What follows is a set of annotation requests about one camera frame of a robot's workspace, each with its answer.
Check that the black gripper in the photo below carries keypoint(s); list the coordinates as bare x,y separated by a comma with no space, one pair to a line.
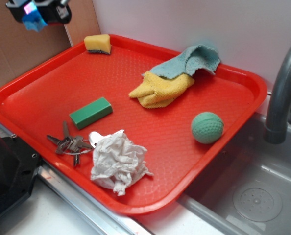
51,11

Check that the blue sponge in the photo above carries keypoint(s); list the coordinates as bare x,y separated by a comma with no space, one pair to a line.
34,21

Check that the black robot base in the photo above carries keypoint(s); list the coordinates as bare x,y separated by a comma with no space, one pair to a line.
19,164

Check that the yellow sponge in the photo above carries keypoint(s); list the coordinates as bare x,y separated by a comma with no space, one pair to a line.
98,43

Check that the brown cardboard panel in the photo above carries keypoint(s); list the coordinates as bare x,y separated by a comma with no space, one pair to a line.
22,50

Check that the green rectangular block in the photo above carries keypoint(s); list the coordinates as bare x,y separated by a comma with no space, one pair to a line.
91,113

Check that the yellow terry cloth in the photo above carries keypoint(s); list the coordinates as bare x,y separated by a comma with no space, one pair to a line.
156,92

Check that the bunch of metal keys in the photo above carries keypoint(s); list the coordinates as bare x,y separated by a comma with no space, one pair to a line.
73,146

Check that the red plastic tray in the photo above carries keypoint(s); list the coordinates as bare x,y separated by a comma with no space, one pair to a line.
35,105

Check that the light blue terry cloth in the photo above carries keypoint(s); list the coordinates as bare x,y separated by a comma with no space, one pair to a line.
188,62

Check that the crumpled white paper towel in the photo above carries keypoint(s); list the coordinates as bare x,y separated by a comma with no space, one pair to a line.
118,163

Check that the green dimpled ball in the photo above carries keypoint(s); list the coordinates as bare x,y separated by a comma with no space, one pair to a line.
207,127

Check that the grey faucet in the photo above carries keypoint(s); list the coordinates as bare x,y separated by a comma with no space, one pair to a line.
279,109

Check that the grey plastic sink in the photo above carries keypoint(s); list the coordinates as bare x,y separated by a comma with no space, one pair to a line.
246,188

